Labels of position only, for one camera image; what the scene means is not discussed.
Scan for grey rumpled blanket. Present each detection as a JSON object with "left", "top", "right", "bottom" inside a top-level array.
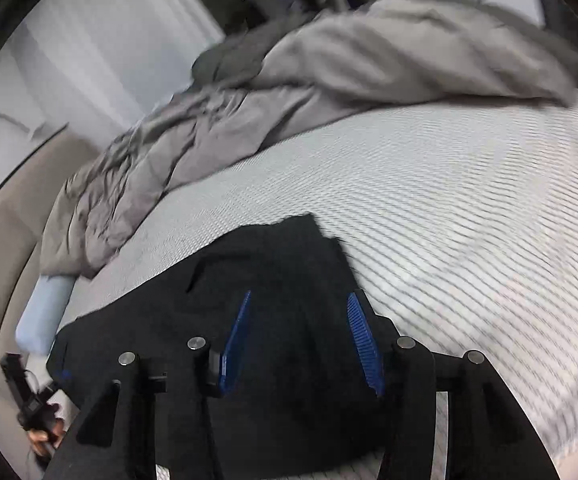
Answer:
[{"left": 39, "top": 0, "right": 578, "bottom": 279}]

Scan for light blue pillow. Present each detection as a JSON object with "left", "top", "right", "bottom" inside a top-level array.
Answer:
[{"left": 15, "top": 274, "right": 75, "bottom": 357}]

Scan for dark grey cloth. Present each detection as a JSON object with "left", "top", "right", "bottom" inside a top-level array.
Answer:
[{"left": 191, "top": 32, "right": 290, "bottom": 93}]

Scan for white curtain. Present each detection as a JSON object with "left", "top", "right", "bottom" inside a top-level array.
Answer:
[{"left": 24, "top": 0, "right": 226, "bottom": 131}]

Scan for black pants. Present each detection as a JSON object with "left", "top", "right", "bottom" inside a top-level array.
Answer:
[{"left": 52, "top": 214, "right": 395, "bottom": 478}]

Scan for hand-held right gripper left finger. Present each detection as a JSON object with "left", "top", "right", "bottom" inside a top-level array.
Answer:
[{"left": 44, "top": 290, "right": 254, "bottom": 480}]

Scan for person's left hand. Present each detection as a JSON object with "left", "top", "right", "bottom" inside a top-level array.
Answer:
[{"left": 28, "top": 402, "right": 68, "bottom": 457}]

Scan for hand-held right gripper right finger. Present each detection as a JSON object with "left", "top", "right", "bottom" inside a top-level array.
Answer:
[{"left": 346, "top": 290, "right": 562, "bottom": 480}]

